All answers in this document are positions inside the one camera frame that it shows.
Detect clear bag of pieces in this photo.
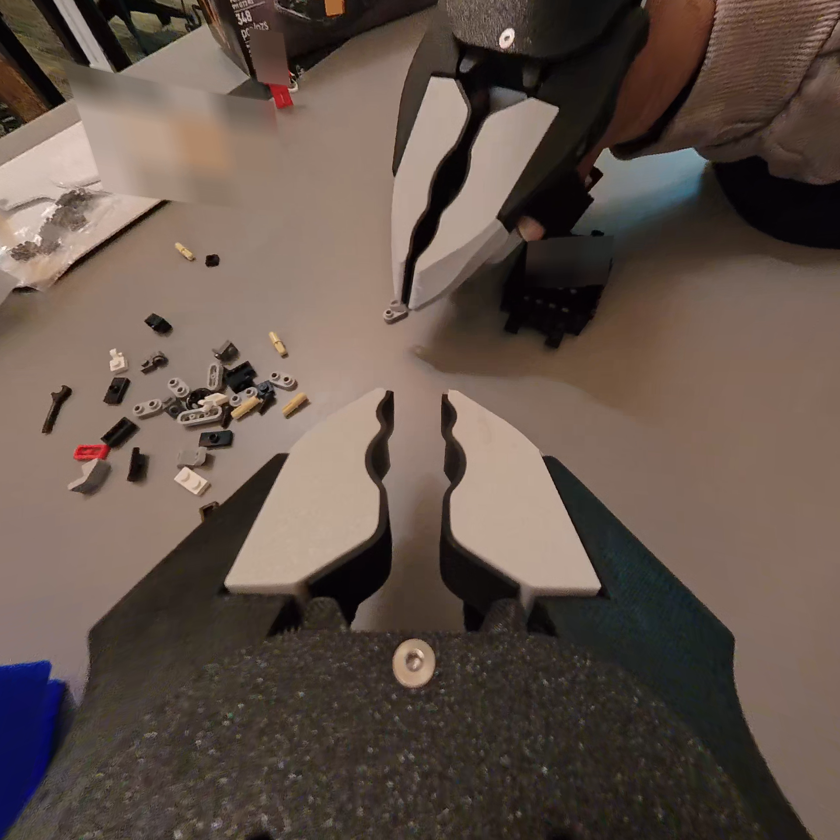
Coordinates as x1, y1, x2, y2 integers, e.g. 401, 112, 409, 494
0, 185, 109, 290

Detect pile of small brick pieces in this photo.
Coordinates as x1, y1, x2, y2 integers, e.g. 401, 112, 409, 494
41, 314, 309, 521

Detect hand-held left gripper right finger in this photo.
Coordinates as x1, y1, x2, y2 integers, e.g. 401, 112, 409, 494
441, 390, 602, 598

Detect person's dark trousers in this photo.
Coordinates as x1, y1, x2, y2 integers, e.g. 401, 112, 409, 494
712, 156, 840, 249

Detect black brick plate assembly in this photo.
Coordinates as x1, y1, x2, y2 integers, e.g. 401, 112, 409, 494
500, 230, 616, 349

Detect toy car box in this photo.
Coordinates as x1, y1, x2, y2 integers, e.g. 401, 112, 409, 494
210, 0, 439, 99

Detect person's right hand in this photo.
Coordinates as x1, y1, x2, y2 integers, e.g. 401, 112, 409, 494
515, 0, 718, 242

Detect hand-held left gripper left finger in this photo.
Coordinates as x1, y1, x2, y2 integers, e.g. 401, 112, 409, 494
224, 387, 395, 596

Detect grey desk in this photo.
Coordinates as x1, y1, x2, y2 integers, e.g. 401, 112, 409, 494
0, 0, 840, 840

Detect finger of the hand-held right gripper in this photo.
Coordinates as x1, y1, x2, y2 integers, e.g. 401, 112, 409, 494
391, 74, 472, 309
406, 87, 560, 311

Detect person's right forearm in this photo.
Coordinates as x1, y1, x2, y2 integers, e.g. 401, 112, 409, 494
656, 0, 840, 186

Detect blue plastic bin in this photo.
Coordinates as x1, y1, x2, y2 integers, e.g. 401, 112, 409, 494
0, 659, 68, 818

